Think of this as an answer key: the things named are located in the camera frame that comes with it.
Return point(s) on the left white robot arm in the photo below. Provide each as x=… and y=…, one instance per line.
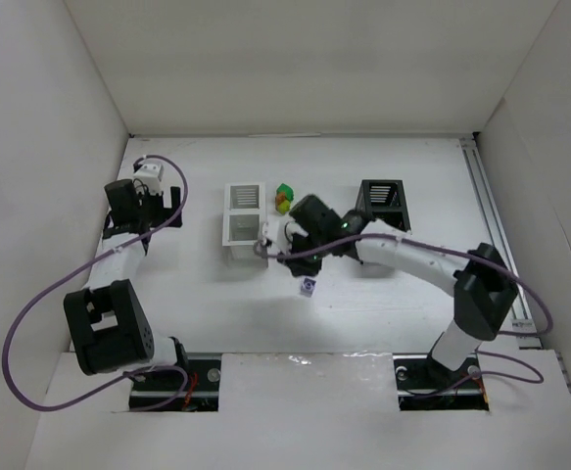
x=108, y=326

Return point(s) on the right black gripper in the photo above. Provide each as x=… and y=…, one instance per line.
x=300, y=250

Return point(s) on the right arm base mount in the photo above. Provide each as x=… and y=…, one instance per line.
x=424, y=386

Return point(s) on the black two-cell container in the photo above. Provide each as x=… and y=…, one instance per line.
x=384, y=200

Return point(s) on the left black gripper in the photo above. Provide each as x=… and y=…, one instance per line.
x=166, y=211

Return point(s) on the white two-cell container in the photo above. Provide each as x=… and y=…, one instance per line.
x=244, y=213

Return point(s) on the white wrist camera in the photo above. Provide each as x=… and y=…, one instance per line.
x=276, y=233
x=147, y=179

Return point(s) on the green lego cube top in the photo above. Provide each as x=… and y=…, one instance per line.
x=287, y=190

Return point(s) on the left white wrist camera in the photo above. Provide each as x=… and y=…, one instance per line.
x=147, y=179

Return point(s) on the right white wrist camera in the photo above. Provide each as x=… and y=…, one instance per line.
x=276, y=233

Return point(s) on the aluminium rail right side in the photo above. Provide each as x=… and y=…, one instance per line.
x=520, y=319

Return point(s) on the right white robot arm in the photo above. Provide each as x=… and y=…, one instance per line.
x=478, y=281

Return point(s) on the purple lego square brick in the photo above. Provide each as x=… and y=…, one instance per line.
x=307, y=287

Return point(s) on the yellow-green lego brick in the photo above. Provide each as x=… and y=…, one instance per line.
x=283, y=207

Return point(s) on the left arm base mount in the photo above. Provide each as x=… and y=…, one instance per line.
x=166, y=391

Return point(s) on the white foam front board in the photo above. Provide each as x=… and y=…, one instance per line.
x=324, y=411

